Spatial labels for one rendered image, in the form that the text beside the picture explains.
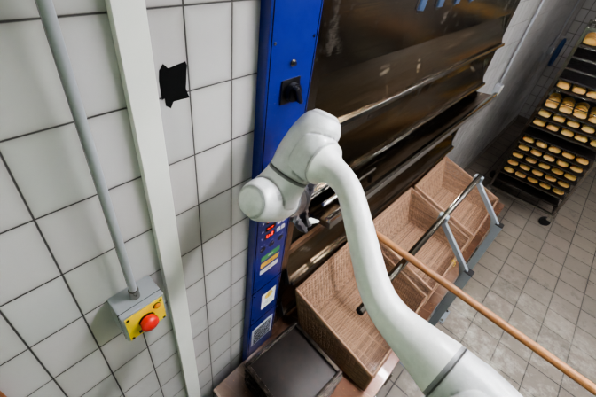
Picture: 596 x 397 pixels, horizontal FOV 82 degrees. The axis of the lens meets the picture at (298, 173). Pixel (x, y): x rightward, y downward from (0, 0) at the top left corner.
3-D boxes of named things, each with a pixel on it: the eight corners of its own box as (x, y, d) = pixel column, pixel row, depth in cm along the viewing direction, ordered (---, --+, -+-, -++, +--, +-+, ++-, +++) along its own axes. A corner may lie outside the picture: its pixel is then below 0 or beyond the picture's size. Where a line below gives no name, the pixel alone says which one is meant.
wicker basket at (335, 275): (286, 319, 176) (292, 288, 158) (348, 258, 211) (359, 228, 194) (364, 393, 153) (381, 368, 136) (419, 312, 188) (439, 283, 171)
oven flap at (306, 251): (286, 282, 153) (279, 246, 145) (448, 147, 265) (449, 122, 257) (293, 286, 150) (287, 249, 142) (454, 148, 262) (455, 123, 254)
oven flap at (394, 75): (312, 136, 105) (304, 68, 97) (496, 46, 216) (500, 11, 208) (323, 138, 102) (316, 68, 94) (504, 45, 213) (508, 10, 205)
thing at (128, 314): (114, 322, 83) (105, 299, 76) (153, 296, 89) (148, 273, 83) (129, 344, 79) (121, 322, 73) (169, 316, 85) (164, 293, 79)
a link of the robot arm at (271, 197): (286, 229, 85) (316, 187, 83) (254, 236, 71) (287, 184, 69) (257, 204, 90) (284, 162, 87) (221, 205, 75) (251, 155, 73)
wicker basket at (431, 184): (400, 213, 250) (412, 184, 232) (432, 181, 285) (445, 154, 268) (465, 252, 227) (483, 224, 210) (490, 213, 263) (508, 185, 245)
